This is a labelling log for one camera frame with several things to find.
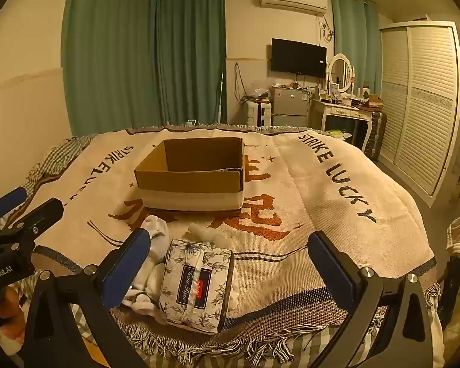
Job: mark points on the person's left hand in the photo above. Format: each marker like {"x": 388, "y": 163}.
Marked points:
{"x": 9, "y": 314}

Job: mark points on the white dressing table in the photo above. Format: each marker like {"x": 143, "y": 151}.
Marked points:
{"x": 347, "y": 112}

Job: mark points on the silver mini fridge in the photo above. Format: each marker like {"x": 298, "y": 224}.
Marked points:
{"x": 289, "y": 103}

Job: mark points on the dark suitcase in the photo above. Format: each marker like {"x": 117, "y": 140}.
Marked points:
{"x": 375, "y": 134}

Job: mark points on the white louvred wardrobe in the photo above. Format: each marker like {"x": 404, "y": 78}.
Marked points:
{"x": 421, "y": 103}

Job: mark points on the clear plastic bag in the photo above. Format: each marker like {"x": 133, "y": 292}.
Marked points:
{"x": 260, "y": 90}

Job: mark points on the white mop pole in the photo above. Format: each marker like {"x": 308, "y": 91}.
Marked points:
{"x": 219, "y": 99}

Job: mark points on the checked bed sheet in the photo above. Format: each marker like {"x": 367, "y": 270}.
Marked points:
{"x": 57, "y": 153}

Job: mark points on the narrow green curtain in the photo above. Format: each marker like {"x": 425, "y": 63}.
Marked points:
{"x": 354, "y": 46}

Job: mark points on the yellow green bag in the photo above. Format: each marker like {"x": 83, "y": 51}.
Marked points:
{"x": 341, "y": 134}

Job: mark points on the black wall television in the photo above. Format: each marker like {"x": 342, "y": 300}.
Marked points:
{"x": 297, "y": 57}

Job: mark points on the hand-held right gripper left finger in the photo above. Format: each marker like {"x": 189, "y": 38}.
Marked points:
{"x": 128, "y": 266}

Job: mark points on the small photo frame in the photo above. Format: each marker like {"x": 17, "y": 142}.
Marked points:
{"x": 334, "y": 88}

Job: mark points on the cream printed blanket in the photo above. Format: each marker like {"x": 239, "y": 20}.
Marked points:
{"x": 310, "y": 184}

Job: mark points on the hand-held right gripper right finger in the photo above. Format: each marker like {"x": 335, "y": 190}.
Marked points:
{"x": 331, "y": 266}

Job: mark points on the cardboard box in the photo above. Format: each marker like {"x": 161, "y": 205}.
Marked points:
{"x": 188, "y": 188}

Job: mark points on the white air conditioner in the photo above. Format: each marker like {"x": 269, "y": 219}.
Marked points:
{"x": 291, "y": 0}

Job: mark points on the white sock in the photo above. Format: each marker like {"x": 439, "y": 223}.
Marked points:
{"x": 155, "y": 232}
{"x": 207, "y": 234}
{"x": 232, "y": 287}
{"x": 145, "y": 287}

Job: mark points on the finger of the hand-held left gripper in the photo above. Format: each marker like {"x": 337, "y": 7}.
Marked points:
{"x": 7, "y": 201}
{"x": 42, "y": 214}

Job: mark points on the wide green curtain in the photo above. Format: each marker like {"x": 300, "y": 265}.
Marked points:
{"x": 107, "y": 53}

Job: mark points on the oval white vanity mirror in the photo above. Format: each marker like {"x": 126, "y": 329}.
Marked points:
{"x": 339, "y": 71}

